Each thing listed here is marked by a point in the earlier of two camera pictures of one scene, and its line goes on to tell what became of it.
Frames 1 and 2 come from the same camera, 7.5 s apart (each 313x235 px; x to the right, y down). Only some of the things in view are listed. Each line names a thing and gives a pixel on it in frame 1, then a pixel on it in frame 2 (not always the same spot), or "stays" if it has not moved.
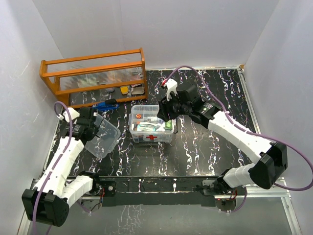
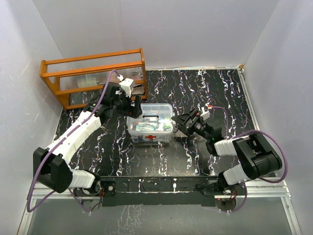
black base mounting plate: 159,191 stays
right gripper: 165,112 to 184,118
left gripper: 96,127 to 137,110
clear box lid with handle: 107,136 to 156,117
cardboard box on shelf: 137,89 stays
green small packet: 168,125 stays
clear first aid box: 146,127 stays
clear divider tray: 143,119 stays
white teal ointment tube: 147,126 stays
